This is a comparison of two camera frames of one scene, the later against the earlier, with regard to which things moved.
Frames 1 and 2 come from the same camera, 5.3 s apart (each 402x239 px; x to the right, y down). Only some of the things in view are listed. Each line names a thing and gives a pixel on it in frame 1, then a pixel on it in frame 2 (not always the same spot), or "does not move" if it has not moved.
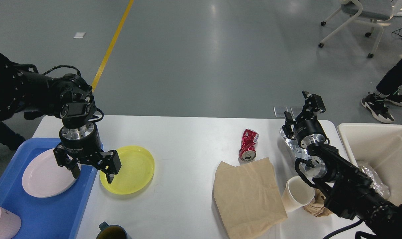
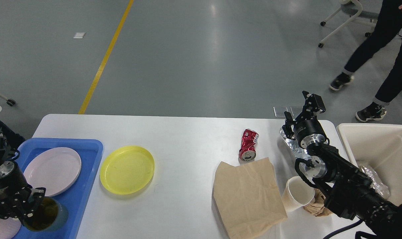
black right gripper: [308, 129] does not move
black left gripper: [83, 145] → [10, 196]
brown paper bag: [248, 198] does not move
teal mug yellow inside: [111, 231] → [51, 214]
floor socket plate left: [279, 111] does not move
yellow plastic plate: [136, 172] does not move
